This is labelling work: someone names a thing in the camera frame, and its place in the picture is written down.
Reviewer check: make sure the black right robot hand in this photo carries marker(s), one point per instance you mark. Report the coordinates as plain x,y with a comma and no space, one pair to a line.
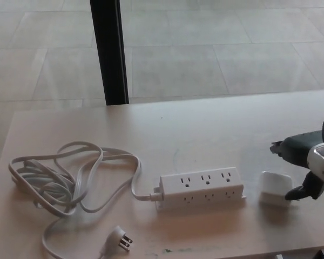
299,151

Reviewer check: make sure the white charger plug adapter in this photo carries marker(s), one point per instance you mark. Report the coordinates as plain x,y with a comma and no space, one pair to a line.
275,189

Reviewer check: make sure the white three-prong plug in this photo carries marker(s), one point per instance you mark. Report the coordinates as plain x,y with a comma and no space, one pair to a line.
118,240

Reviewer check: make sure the white power strip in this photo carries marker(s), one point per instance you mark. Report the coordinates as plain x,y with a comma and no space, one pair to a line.
202,190

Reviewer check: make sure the black window frame post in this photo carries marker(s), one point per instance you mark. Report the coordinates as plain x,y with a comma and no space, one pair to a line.
109,51

